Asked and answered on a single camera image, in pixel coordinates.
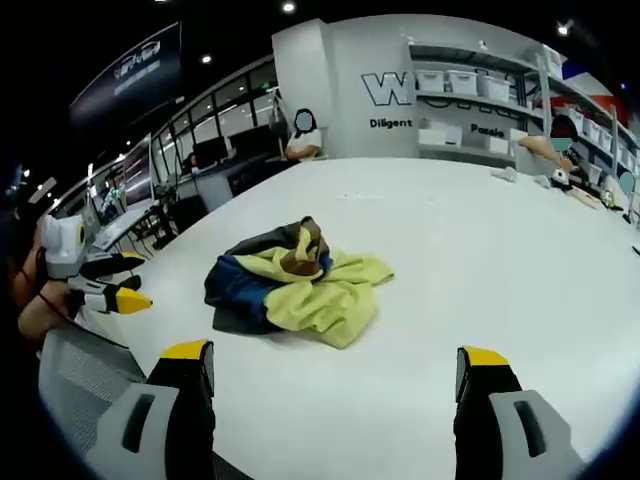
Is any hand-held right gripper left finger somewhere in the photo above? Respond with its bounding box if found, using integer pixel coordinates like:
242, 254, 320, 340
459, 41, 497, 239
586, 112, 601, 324
83, 338, 217, 480

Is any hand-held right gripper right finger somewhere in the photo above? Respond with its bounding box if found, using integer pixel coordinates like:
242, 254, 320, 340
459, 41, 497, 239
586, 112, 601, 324
452, 344, 587, 480

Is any yellow blue brown garment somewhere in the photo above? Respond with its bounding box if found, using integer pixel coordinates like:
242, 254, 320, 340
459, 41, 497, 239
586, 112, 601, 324
202, 215, 396, 350

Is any grey mesh office chair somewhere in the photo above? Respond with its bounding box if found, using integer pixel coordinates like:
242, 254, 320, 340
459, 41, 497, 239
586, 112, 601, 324
37, 327, 147, 454

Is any large display screen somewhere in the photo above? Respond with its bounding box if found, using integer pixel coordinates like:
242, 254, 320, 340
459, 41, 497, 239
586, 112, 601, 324
119, 133, 155, 207

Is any black computer monitor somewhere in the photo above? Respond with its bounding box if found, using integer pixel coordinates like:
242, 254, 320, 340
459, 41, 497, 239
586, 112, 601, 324
228, 123, 281, 162
191, 136, 232, 167

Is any dark hanging banner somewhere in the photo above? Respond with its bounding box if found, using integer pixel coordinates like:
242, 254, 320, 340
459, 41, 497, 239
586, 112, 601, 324
68, 20, 183, 132

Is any white box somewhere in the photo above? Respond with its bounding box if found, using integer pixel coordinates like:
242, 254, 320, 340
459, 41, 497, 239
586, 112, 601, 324
418, 119, 463, 148

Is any metal storage shelf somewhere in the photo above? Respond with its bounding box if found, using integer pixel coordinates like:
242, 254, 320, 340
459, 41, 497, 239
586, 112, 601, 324
407, 40, 640, 181

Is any white storage bin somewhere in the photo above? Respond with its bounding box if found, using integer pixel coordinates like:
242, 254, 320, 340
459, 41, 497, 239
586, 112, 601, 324
447, 68, 480, 95
418, 68, 447, 94
480, 74, 512, 102

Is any black cable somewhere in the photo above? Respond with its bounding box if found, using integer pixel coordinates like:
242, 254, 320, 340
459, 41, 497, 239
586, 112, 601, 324
19, 264, 76, 321

